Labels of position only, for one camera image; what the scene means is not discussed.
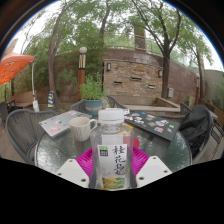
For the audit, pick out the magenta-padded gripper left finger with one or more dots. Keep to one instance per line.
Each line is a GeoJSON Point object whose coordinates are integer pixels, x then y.
{"type": "Point", "coordinates": [71, 171]}

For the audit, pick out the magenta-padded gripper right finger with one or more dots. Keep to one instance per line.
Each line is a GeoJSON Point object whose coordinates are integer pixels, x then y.
{"type": "Point", "coordinates": [153, 170]}

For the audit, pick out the clear plastic bottle white cap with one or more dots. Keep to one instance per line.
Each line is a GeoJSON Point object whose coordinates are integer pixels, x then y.
{"type": "Point", "coordinates": [111, 156]}

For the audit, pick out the flat round red coaster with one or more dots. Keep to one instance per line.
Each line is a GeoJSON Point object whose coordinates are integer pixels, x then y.
{"type": "Point", "coordinates": [137, 142]}

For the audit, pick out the white ribbed mug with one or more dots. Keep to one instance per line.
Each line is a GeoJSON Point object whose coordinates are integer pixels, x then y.
{"type": "Point", "coordinates": [79, 129]}

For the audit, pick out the black laptop with stickers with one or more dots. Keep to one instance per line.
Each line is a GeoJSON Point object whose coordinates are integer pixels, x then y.
{"type": "Point", "coordinates": [153, 126]}

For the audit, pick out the silver laptop with stickers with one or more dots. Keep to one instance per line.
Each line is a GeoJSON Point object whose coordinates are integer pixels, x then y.
{"type": "Point", "coordinates": [58, 125]}

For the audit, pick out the black backpack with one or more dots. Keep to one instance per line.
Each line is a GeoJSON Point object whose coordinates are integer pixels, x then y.
{"type": "Point", "coordinates": [196, 130]}

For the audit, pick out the grey mesh patio chair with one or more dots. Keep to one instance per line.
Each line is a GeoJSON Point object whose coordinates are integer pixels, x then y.
{"type": "Point", "coordinates": [21, 130]}
{"type": "Point", "coordinates": [216, 133]}
{"type": "Point", "coordinates": [115, 101]}

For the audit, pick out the green plant in blue pot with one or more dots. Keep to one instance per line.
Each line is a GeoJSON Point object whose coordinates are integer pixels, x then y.
{"type": "Point", "coordinates": [92, 106]}

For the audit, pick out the yellow blue striped cone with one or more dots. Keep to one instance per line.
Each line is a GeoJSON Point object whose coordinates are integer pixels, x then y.
{"type": "Point", "coordinates": [51, 100]}

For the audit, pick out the wooden bench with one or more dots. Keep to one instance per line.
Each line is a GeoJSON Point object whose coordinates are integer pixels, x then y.
{"type": "Point", "coordinates": [21, 100]}

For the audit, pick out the black metal chair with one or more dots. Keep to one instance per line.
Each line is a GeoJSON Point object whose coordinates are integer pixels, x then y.
{"type": "Point", "coordinates": [6, 110]}

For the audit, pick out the tree with forked trunk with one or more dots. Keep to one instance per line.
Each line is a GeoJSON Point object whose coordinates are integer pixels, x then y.
{"type": "Point", "coordinates": [165, 80]}

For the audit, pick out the tree with leaning trunk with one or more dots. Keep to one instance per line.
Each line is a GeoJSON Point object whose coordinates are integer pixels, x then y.
{"type": "Point", "coordinates": [51, 80]}

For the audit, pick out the orange patio umbrella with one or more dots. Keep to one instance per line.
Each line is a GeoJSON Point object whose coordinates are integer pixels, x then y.
{"type": "Point", "coordinates": [13, 65]}

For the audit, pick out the grey wall box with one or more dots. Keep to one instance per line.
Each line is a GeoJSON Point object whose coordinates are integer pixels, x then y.
{"type": "Point", "coordinates": [170, 92]}

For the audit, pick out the wooden lamp post white globe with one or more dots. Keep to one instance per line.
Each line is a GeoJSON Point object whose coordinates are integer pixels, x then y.
{"type": "Point", "coordinates": [197, 91]}
{"type": "Point", "coordinates": [81, 80]}

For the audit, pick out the black wall lamp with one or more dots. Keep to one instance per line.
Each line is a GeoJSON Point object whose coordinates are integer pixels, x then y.
{"type": "Point", "coordinates": [108, 66]}
{"type": "Point", "coordinates": [160, 73]}

